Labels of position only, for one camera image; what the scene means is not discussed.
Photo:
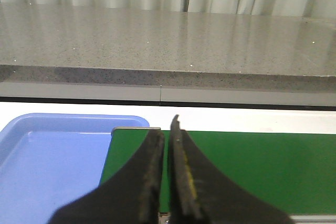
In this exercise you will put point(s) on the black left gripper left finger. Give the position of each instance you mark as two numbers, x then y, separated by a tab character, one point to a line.
131	195

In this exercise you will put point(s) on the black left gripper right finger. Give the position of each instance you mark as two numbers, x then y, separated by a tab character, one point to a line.
201	193

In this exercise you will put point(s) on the blue plastic tray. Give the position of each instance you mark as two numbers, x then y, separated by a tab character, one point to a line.
49	160

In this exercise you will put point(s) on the green conveyor belt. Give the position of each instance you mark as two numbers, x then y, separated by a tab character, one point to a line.
294	172

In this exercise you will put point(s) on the grey speckled stone counter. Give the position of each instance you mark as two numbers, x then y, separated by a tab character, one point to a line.
87	53

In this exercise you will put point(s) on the aluminium conveyor frame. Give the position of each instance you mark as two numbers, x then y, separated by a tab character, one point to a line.
126	141

